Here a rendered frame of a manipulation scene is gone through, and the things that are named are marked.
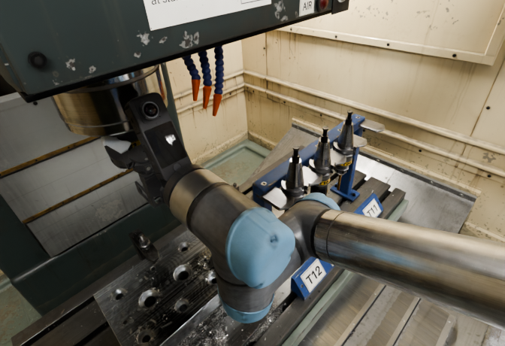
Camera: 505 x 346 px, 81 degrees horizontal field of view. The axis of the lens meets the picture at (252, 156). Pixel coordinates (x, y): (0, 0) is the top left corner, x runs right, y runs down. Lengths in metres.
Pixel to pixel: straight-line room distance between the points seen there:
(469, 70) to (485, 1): 0.20
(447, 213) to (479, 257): 1.03
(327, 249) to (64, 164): 0.81
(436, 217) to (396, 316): 0.43
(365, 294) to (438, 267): 0.78
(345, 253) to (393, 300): 0.77
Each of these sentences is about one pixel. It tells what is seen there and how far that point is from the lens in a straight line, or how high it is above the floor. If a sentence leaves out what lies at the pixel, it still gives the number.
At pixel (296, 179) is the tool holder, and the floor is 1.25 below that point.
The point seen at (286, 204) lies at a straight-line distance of 0.66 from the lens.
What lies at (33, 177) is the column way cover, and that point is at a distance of 1.02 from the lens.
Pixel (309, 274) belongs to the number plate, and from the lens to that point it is 0.88.
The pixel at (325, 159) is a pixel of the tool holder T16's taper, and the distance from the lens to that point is 0.75.
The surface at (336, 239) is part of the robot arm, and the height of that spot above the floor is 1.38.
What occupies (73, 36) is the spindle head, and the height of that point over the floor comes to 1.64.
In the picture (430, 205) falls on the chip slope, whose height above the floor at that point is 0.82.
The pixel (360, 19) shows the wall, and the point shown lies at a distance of 1.31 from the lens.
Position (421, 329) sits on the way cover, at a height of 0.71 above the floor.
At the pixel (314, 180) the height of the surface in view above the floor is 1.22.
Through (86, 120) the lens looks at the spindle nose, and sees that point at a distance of 0.46.
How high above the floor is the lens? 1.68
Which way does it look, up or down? 35 degrees down
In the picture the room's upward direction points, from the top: 4 degrees counter-clockwise
